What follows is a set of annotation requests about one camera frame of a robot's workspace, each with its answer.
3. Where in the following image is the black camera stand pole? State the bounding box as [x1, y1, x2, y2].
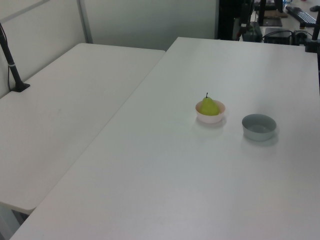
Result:
[0, 21, 31, 93]

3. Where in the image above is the white side table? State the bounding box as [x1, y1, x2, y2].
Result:
[0, 42, 167, 211]

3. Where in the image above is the grey bowl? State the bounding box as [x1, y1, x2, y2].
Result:
[241, 113, 277, 142]

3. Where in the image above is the black monitor stand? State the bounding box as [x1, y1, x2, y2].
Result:
[256, 0, 284, 28]

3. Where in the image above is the pink bowl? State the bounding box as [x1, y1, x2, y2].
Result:
[195, 99, 226, 124]

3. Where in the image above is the black electronics box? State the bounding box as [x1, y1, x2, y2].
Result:
[262, 27, 294, 45]

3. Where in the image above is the grey partition frame post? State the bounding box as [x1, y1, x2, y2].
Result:
[76, 0, 94, 45]

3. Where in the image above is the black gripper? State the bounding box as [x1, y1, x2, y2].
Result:
[235, 0, 252, 42]

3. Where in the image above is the black keyboard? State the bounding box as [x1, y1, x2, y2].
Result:
[285, 5, 317, 25]

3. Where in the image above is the green pear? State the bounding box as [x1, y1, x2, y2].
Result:
[200, 92, 221, 117]

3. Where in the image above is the black clamp stand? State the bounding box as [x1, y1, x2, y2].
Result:
[303, 13, 320, 54]

